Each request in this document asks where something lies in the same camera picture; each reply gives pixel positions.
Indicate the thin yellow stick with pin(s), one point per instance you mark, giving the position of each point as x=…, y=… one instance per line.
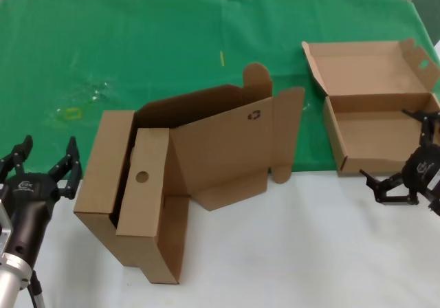
x=222, y=57

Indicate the large outer cardboard box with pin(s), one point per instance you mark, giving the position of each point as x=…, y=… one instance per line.
x=99, y=170

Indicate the green table cloth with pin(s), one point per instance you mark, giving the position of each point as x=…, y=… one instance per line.
x=172, y=46

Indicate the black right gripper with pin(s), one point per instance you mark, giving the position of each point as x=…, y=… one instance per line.
x=421, y=172

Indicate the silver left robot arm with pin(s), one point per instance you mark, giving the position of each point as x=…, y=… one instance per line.
x=12, y=277

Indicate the small cardboard mailer box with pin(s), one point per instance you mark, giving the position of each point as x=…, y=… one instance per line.
x=364, y=132

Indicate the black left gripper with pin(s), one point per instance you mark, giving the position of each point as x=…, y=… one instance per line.
x=29, y=201

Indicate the cardboard box with recycle print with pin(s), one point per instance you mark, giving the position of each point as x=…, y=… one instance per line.
x=220, y=156

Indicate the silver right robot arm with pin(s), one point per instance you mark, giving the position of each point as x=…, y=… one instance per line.
x=434, y=194

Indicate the clear plastic scraps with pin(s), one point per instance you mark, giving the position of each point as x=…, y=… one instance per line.
x=96, y=93

